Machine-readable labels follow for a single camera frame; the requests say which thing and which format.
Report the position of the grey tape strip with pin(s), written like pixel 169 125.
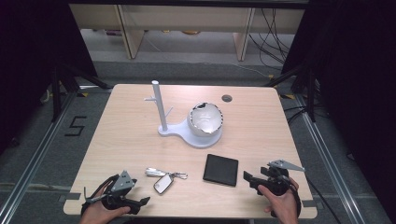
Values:
pixel 73 196

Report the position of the light wooden desk frame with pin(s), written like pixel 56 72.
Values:
pixel 186 18

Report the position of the white bowl with dark rim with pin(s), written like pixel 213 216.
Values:
pixel 206 121

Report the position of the black metal stand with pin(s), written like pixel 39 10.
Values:
pixel 56 93
pixel 311 93

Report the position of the person's left hand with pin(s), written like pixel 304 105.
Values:
pixel 97 215

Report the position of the white stand with round tray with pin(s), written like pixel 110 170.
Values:
pixel 162 105

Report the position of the silver key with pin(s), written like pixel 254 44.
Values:
pixel 155 172

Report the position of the person's right hand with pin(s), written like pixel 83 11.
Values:
pixel 281 207

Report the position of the white key fob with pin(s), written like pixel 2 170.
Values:
pixel 163 184

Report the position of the yellow floor tape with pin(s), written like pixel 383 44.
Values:
pixel 288 96
pixel 82 94

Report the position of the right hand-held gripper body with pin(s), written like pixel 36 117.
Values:
pixel 277 180

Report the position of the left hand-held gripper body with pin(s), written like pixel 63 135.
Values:
pixel 122 183

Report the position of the aluminium floor rail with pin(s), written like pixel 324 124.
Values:
pixel 34 155
pixel 330 158

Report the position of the black wallet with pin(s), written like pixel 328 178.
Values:
pixel 220 170

